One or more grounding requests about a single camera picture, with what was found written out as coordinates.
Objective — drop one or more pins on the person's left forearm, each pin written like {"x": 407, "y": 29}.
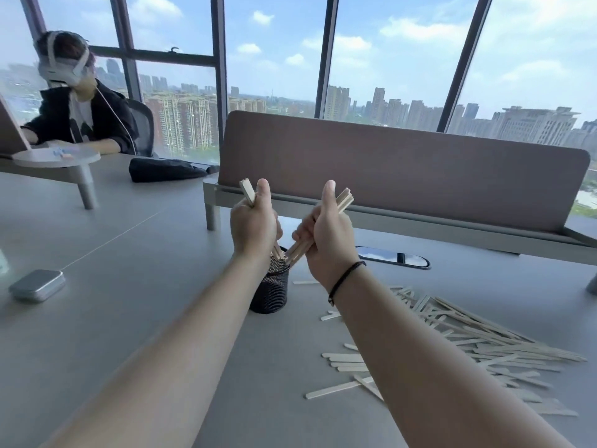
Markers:
{"x": 177, "y": 368}

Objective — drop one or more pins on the person's right forearm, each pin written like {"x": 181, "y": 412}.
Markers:
{"x": 419, "y": 368}

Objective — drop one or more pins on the silver metal tin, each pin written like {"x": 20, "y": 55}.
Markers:
{"x": 36, "y": 285}

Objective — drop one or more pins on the grey office chair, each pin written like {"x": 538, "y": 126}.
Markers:
{"x": 144, "y": 125}

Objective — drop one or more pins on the dark window frame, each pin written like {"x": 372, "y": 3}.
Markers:
{"x": 218, "y": 41}

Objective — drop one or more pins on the person's right hand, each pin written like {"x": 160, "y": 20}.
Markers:
{"x": 329, "y": 247}

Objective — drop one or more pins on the white round desk shelf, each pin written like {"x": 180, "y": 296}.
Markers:
{"x": 56, "y": 157}

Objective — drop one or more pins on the black wrist band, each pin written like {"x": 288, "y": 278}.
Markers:
{"x": 343, "y": 278}

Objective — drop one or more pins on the pile of loose wooden sticks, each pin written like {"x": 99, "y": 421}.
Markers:
{"x": 489, "y": 345}

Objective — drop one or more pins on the bundle of wooden craft sticks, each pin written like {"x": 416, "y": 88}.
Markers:
{"x": 247, "y": 191}
{"x": 344, "y": 201}

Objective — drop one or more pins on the person's right thumb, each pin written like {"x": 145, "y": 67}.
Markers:
{"x": 329, "y": 196}

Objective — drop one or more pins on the grey divider base rail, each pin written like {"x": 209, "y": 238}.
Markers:
{"x": 212, "y": 200}

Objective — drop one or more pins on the white head-worn headset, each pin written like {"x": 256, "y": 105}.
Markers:
{"x": 65, "y": 69}

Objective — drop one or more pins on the person's left hand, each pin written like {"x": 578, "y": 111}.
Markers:
{"x": 252, "y": 233}

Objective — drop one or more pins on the black fabric bag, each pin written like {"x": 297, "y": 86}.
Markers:
{"x": 163, "y": 170}

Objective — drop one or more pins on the black mesh pen holder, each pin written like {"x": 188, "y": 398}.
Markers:
{"x": 270, "y": 293}

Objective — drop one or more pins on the brown desk divider panel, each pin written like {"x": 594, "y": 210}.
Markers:
{"x": 11, "y": 130}
{"x": 396, "y": 167}

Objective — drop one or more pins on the small coloured blocks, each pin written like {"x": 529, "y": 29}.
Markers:
{"x": 64, "y": 153}

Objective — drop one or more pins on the person's left thumb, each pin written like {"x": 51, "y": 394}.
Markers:
{"x": 263, "y": 195}

